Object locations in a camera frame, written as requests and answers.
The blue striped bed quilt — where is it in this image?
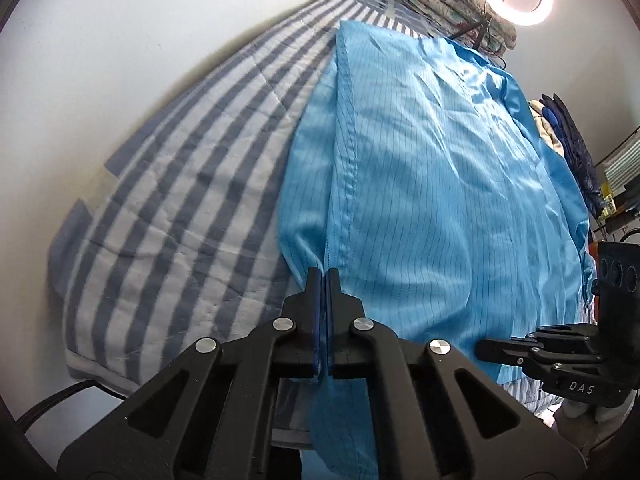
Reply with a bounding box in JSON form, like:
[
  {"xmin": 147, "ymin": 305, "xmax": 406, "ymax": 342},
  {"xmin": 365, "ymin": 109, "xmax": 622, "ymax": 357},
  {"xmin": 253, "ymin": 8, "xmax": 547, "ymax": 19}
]
[{"xmin": 50, "ymin": 0, "xmax": 568, "ymax": 413}]

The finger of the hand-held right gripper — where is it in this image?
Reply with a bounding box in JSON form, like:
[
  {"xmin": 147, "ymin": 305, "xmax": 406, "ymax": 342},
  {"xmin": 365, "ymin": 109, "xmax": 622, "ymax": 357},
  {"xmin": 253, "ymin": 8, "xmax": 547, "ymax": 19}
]
[
  {"xmin": 525, "ymin": 325, "xmax": 605, "ymax": 344},
  {"xmin": 475, "ymin": 338, "xmax": 607, "ymax": 377}
]

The beige cloth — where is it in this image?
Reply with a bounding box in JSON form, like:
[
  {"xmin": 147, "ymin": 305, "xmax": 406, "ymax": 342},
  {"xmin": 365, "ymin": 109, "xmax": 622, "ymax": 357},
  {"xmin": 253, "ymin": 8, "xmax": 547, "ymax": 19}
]
[{"xmin": 527, "ymin": 100, "xmax": 566, "ymax": 158}]

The black wire rack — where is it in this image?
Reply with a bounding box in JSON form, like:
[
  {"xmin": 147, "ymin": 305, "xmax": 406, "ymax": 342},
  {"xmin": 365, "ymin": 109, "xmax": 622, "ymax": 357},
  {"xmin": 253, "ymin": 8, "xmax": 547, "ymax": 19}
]
[{"xmin": 592, "ymin": 127, "xmax": 640, "ymax": 241}]

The white striped towel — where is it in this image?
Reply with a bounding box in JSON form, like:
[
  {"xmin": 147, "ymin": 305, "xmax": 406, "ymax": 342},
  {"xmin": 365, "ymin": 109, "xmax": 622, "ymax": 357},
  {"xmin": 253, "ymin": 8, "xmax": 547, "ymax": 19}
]
[{"xmin": 604, "ymin": 146, "xmax": 640, "ymax": 188}]

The blue checkered bed sheet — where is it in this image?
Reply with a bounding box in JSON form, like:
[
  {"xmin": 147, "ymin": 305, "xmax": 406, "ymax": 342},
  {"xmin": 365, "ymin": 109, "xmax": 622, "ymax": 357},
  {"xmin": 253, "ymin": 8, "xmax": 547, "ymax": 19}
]
[{"xmin": 345, "ymin": 0, "xmax": 441, "ymax": 38}]

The dark blue puffer jacket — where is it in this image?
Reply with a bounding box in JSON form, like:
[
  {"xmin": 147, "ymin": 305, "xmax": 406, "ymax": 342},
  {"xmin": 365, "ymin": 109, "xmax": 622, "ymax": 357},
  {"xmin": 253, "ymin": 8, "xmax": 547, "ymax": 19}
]
[{"xmin": 540, "ymin": 92, "xmax": 606, "ymax": 221}]

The bright blue garment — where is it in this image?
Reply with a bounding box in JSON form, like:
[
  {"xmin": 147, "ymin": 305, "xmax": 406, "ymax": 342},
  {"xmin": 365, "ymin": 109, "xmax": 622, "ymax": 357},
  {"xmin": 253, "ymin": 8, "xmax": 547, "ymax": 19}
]
[{"xmin": 542, "ymin": 94, "xmax": 565, "ymax": 128}]

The blue pinstriped work coat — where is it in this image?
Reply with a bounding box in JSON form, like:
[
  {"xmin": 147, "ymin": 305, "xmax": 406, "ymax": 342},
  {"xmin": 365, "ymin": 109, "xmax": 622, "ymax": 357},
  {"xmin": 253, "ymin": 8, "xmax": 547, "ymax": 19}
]
[{"xmin": 277, "ymin": 19, "xmax": 596, "ymax": 480}]

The black tripod stand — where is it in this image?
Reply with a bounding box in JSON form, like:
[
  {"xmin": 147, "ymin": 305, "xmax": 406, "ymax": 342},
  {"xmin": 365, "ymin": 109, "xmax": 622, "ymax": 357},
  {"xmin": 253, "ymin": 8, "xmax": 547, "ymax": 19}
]
[{"xmin": 450, "ymin": 0, "xmax": 536, "ymax": 68}]

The person's right hand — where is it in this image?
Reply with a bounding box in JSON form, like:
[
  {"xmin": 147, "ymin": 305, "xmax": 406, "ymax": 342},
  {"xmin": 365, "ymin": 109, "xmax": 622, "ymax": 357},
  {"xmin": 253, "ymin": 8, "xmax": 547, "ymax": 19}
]
[{"xmin": 556, "ymin": 400, "xmax": 631, "ymax": 456}]

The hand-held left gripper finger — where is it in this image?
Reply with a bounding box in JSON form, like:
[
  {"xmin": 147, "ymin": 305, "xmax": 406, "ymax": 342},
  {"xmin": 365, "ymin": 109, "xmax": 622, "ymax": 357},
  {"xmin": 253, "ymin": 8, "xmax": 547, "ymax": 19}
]
[
  {"xmin": 57, "ymin": 266, "xmax": 327, "ymax": 480},
  {"xmin": 326, "ymin": 270, "xmax": 586, "ymax": 480}
]

